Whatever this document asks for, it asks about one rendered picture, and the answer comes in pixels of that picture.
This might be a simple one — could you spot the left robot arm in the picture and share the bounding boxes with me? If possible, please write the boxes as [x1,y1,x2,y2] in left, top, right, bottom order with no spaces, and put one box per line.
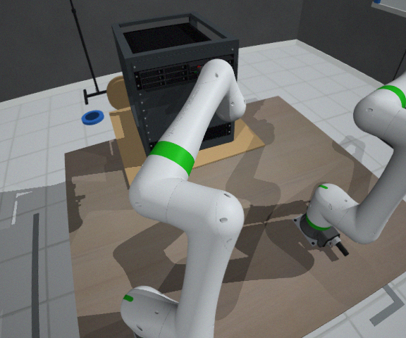
[121,59,246,338]

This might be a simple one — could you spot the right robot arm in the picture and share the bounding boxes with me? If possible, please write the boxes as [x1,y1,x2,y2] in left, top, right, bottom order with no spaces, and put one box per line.
[300,71,406,256]

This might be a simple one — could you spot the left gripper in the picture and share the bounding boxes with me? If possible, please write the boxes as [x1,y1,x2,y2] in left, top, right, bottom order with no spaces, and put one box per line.
[197,66,203,79]

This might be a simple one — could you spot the tan wooden board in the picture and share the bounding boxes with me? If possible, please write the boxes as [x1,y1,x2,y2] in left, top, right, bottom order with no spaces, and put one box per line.
[109,107,265,185]

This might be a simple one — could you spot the black server rack frame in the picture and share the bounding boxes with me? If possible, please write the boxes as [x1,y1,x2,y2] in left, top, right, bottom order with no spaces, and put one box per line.
[111,11,239,157]

